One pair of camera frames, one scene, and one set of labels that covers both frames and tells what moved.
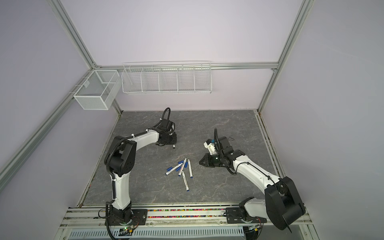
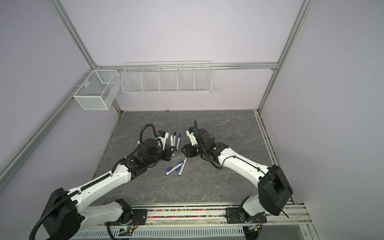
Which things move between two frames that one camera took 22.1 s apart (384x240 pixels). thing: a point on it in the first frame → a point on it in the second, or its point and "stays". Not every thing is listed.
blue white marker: [190, 169] → [179, 136]
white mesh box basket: [99, 90] stays
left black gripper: [174, 140] → [168, 154]
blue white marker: [181, 168] stays
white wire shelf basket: [167, 77] stays
